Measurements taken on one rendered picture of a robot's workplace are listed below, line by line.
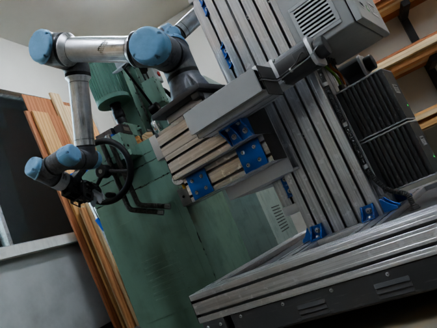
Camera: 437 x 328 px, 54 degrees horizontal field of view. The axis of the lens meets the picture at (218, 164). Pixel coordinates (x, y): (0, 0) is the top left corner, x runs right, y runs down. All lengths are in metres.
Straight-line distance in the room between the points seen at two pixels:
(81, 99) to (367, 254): 1.14
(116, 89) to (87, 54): 0.74
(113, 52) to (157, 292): 1.09
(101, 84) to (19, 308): 1.62
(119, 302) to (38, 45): 2.25
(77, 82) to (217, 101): 0.68
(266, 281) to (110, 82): 1.40
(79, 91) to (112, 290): 2.08
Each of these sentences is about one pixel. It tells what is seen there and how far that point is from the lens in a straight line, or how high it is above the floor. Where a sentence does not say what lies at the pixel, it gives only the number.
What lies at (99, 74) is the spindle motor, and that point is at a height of 1.34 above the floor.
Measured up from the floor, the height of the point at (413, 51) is 1.07.
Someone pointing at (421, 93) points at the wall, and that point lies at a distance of 4.24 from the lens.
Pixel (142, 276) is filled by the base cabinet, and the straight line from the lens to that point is 2.08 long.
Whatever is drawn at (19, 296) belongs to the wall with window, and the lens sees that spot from 3.23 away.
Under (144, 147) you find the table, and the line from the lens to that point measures 2.03.
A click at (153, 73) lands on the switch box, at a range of 2.56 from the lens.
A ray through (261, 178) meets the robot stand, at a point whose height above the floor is 0.48.
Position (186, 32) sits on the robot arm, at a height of 1.23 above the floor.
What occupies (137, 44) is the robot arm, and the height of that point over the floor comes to 0.99.
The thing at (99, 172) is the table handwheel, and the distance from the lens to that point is 1.91.
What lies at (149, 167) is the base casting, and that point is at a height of 0.77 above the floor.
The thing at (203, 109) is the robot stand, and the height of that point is 0.71.
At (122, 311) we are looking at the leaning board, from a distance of 3.45.
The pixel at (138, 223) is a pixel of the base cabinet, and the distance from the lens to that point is 2.05.
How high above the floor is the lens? 0.36
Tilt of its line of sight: 9 degrees up
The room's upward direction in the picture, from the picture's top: 23 degrees counter-clockwise
